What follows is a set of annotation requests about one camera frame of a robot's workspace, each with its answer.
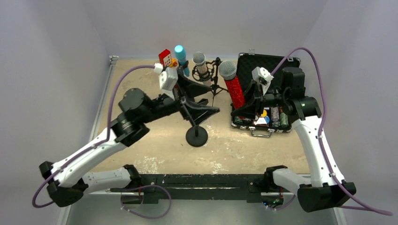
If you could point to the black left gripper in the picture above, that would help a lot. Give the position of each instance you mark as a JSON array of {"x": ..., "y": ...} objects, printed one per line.
[{"x": 181, "y": 97}]

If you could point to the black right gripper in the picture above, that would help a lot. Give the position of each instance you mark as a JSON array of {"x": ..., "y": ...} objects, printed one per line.
[{"x": 259, "y": 101}]

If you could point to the red glitter microphone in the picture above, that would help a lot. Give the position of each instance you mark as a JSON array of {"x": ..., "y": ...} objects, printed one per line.
[{"x": 228, "y": 71}]

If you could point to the rhinestone silver microphone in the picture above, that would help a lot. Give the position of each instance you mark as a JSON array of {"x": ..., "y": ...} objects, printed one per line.
[{"x": 201, "y": 68}]

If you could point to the blue toy microphone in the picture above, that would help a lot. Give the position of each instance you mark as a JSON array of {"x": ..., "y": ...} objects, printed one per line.
[{"x": 180, "y": 54}]

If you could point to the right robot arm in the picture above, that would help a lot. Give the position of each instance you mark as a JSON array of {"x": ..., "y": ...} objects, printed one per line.
[{"x": 326, "y": 188}]

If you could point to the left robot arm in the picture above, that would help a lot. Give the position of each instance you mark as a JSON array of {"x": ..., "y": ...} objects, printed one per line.
[{"x": 68, "y": 180}]

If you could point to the black poker chip case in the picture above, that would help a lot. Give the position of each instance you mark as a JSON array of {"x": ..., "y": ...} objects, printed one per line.
[{"x": 270, "y": 119}]

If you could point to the red toy block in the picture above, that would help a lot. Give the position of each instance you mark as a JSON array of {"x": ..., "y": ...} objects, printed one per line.
[{"x": 165, "y": 58}]

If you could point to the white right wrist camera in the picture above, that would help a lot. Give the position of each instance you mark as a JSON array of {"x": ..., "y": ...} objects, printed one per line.
[{"x": 262, "y": 77}]

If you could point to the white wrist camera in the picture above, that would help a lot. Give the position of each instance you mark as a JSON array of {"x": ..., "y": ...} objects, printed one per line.
[
  {"x": 167, "y": 79},
  {"x": 262, "y": 77}
]

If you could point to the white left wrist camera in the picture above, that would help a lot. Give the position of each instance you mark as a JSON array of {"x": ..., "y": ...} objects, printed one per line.
[{"x": 167, "y": 79}]

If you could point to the black tripod shock mount stand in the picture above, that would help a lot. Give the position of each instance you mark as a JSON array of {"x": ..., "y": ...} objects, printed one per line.
[{"x": 213, "y": 67}]

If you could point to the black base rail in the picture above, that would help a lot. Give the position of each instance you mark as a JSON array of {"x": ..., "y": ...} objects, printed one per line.
[{"x": 251, "y": 188}]

